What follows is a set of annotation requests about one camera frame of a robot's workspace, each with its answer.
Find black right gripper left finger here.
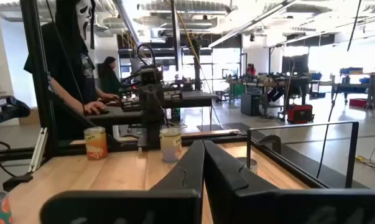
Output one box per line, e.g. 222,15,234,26
39,139,206,224

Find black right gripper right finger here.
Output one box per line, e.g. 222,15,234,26
203,139,375,224

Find lavender peach can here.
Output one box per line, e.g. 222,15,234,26
159,127,183,163

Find orange corn can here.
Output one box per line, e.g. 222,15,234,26
83,126,108,161

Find black box with white label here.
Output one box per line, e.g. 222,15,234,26
163,89,184,103
121,97,142,112

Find grey desk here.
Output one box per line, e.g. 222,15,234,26
160,90,221,131
84,105,144,127

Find black hanging pole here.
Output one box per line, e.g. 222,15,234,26
170,0,184,72

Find green crate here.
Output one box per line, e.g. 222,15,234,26
230,83,246,97

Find black cabinet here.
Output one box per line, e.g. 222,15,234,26
240,93,261,117

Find red floor machine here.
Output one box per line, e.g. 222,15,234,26
286,104,315,124

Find white ghost face mask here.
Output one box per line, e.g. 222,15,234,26
75,0,93,41

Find white bar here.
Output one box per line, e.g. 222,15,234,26
27,126,49,173

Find workbench with equipment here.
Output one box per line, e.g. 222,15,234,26
226,73,311,121

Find tan cardboard box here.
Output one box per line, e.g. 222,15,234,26
18,107,41,127

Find red crate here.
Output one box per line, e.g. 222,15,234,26
348,98,368,109

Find grey workbench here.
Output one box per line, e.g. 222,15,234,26
330,67,375,110

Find black monitor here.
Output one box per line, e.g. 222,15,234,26
281,54,310,75

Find blue storage bins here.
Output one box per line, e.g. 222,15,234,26
339,67,364,75

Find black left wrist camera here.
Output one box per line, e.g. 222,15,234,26
139,66,164,86

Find grey curved bracket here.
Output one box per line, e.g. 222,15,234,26
256,133,283,154

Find black aluminium rig frame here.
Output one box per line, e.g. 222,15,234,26
0,0,331,192

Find black hanging cable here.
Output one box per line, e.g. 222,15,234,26
346,0,363,53

